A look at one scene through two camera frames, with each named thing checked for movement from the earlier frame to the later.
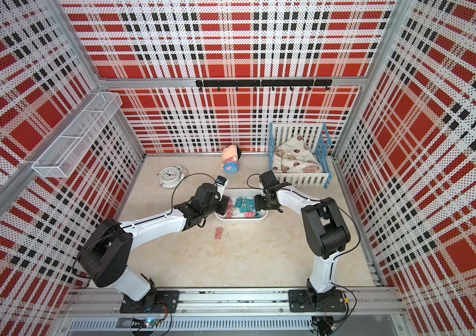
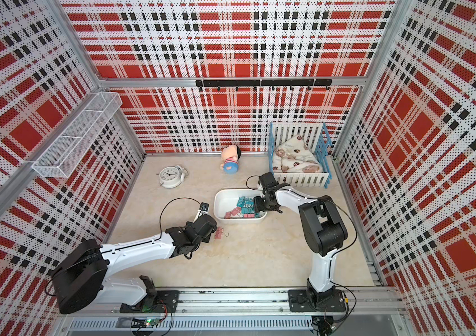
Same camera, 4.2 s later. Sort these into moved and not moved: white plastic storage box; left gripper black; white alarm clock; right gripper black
Moved: left gripper black
Not moved: white plastic storage box; white alarm clock; right gripper black
